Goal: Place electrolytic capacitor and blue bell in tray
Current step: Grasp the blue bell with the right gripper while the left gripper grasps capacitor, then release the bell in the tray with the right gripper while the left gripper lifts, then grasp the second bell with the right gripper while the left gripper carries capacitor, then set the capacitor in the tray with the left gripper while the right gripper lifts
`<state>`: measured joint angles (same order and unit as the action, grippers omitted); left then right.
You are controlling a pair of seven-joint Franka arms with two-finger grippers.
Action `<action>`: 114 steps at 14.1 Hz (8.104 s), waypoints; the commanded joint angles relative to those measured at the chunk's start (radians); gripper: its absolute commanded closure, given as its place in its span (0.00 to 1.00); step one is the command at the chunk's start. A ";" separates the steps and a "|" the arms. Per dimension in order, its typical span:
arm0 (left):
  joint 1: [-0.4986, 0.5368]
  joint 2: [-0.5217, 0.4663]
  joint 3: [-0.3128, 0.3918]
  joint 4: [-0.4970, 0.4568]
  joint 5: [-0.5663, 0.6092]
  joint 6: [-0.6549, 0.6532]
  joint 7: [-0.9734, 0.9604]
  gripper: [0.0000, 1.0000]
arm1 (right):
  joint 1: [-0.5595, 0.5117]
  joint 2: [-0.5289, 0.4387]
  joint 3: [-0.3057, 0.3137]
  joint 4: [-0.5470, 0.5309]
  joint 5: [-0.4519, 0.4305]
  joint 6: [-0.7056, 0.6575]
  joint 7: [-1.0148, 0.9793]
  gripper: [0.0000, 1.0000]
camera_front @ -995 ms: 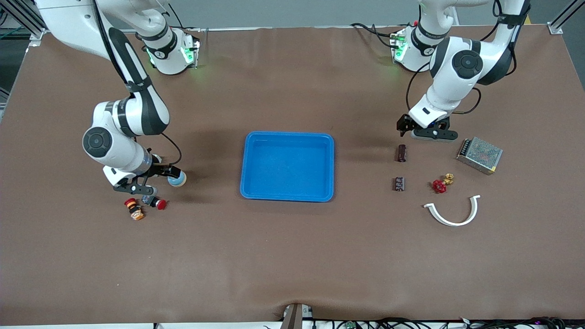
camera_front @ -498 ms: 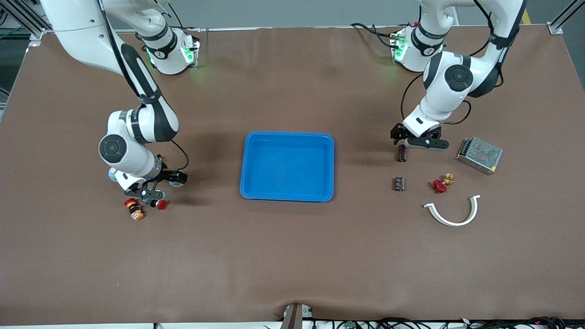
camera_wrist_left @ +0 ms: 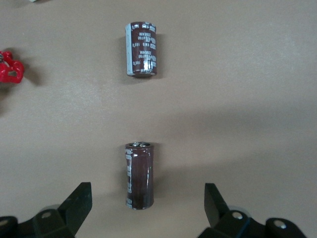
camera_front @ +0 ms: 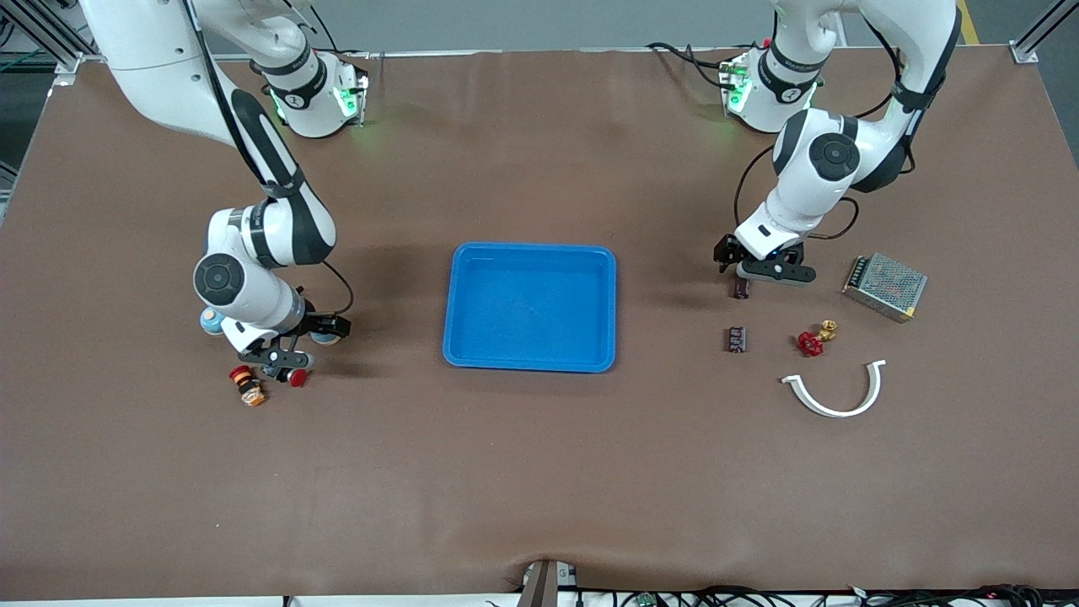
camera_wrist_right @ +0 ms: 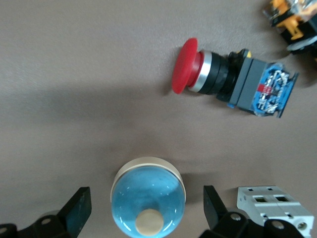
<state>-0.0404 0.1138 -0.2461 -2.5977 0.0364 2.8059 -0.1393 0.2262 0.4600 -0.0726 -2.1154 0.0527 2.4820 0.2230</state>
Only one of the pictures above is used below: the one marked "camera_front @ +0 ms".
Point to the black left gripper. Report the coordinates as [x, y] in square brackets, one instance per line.
[728, 250]

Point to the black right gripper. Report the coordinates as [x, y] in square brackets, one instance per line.
[319, 324]

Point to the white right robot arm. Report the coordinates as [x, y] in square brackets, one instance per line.
[244, 287]

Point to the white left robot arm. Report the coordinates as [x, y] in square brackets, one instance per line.
[809, 194]

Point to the blue plastic tray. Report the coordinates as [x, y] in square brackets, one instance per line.
[531, 312]

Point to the black red emergency stop button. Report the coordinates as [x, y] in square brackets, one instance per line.
[297, 378]

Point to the orange red push button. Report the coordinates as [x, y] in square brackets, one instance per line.
[249, 388]

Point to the metal mesh power supply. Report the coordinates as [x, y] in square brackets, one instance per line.
[885, 285]

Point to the white curved plastic clip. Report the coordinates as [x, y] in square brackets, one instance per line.
[830, 411]

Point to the brown table mat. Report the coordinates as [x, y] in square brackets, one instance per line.
[539, 472]

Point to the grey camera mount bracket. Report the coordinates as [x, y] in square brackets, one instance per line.
[544, 586]

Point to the aluminium frame post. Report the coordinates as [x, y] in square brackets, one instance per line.
[1033, 42]

